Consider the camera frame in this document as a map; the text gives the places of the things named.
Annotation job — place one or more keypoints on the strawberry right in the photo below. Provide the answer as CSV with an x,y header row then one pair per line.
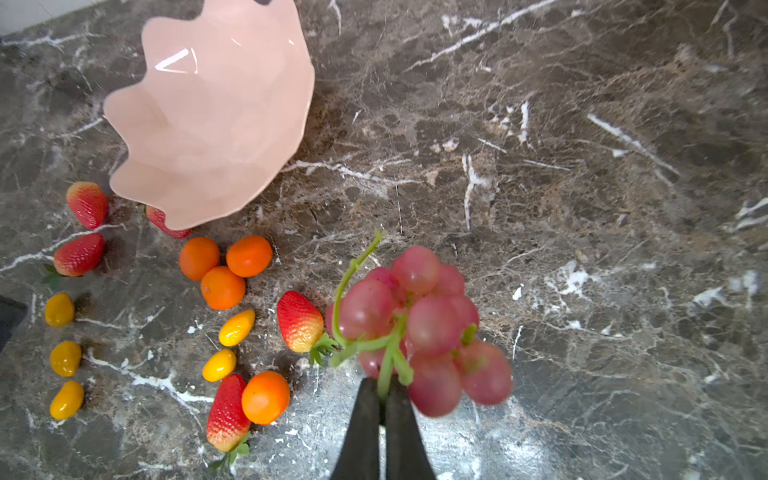
x,y
303,329

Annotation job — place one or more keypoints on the orange bottom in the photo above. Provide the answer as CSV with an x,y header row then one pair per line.
x,y
265,397

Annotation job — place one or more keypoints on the orange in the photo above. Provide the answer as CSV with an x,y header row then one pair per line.
x,y
198,256
249,256
265,397
222,289

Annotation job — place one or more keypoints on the pink wavy fruit bowl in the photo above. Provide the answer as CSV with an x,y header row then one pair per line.
x,y
221,109

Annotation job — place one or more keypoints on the red grape bunch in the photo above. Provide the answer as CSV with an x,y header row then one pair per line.
x,y
411,322

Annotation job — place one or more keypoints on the strawberry far left lower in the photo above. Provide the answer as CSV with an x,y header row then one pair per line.
x,y
75,258

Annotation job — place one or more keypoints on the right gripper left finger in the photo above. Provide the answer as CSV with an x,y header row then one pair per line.
x,y
359,455

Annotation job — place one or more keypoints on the yellow kumquat centre upper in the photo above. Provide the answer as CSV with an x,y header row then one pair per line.
x,y
236,329

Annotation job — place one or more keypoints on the yellow kumquat left middle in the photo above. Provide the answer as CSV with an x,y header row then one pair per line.
x,y
65,358

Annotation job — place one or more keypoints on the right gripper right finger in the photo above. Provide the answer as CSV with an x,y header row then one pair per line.
x,y
406,457

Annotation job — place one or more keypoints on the yellow kumquat left bottom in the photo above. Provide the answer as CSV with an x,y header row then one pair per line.
x,y
67,401

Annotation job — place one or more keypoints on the yellow kumquat left top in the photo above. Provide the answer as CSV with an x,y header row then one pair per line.
x,y
59,310

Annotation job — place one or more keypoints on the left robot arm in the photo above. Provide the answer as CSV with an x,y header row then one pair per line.
x,y
12,313

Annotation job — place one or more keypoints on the strawberry near bowl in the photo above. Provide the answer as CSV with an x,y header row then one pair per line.
x,y
158,218

